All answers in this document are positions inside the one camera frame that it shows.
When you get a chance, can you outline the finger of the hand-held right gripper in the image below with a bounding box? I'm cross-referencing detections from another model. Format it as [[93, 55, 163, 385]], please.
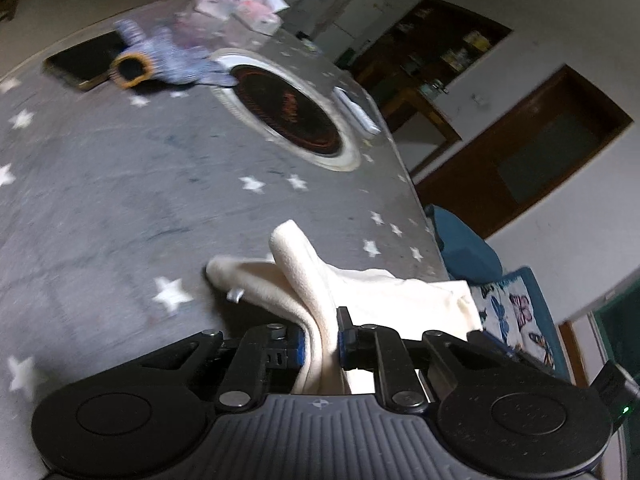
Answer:
[[467, 330, 558, 376]]

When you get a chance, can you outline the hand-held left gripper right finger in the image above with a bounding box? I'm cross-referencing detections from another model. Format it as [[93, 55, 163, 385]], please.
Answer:
[[336, 306, 506, 408]]

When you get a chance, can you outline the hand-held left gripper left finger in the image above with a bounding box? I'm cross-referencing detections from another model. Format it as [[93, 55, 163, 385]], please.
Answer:
[[132, 322, 307, 408]]

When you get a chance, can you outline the cream garment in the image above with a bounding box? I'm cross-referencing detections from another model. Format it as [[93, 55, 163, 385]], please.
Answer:
[[206, 220, 483, 396]]

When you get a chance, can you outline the butterfly printed blanket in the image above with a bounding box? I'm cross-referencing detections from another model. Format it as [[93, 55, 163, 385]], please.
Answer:
[[472, 266, 573, 386]]

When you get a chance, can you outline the blue cushion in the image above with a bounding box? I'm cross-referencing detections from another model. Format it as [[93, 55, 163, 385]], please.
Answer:
[[425, 205, 503, 283]]

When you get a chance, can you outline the brown door with glass panel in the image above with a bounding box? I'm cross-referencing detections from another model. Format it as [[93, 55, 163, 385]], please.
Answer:
[[415, 64, 633, 238]]

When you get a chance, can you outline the white remote control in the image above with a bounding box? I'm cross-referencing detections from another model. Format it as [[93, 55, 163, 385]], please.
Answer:
[[332, 86, 381, 136]]

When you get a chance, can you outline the round black induction cooker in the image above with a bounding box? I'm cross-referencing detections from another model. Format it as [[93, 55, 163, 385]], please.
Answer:
[[209, 49, 362, 172]]

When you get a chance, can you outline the grey star-printed tablecloth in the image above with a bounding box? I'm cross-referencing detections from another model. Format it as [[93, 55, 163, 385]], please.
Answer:
[[0, 0, 451, 411]]

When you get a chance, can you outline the wooden desk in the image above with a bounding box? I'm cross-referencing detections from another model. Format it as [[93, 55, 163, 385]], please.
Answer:
[[377, 87, 461, 161]]

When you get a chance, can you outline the blue-grey knit glove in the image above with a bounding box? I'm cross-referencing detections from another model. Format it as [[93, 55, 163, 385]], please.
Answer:
[[109, 19, 238, 91]]

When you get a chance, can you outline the white refrigerator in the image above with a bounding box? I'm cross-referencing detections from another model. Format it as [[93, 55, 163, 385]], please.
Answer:
[[312, 0, 388, 56]]

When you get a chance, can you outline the pink and white tissue box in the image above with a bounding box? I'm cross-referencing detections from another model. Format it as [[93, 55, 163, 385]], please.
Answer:
[[235, 0, 290, 36]]

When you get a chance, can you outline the black smartphone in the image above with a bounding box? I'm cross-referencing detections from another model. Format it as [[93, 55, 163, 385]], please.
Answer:
[[42, 30, 126, 92]]

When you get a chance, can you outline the wooden wall shelf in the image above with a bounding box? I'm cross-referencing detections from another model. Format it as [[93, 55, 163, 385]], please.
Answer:
[[350, 0, 513, 106]]

